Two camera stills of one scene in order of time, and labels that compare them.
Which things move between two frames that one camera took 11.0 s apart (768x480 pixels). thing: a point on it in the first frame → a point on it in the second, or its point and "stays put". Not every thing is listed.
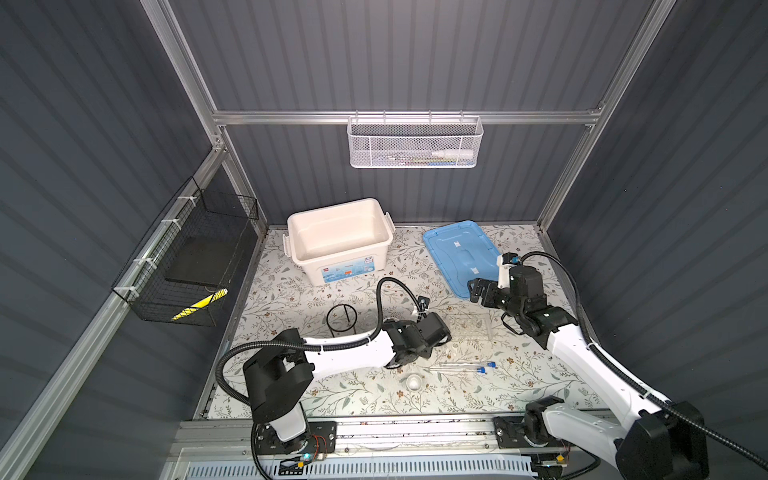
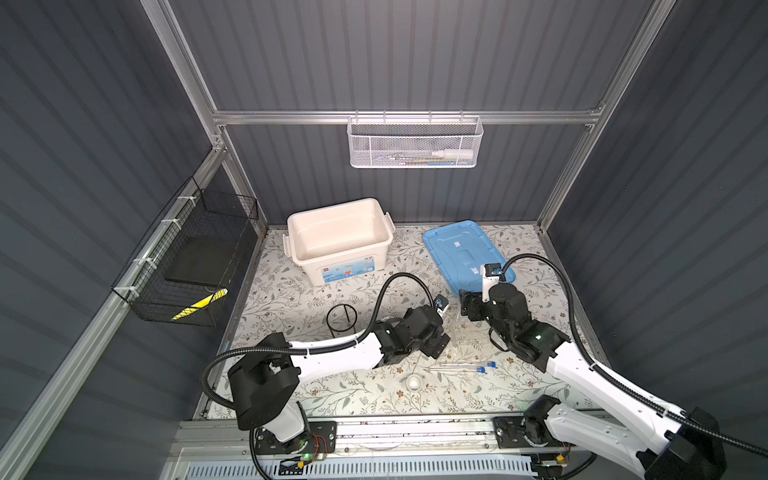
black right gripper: [490, 287] → [471, 300]
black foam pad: [201, 258] stays put
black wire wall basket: [184, 269] stays put
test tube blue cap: [468, 364] stays put
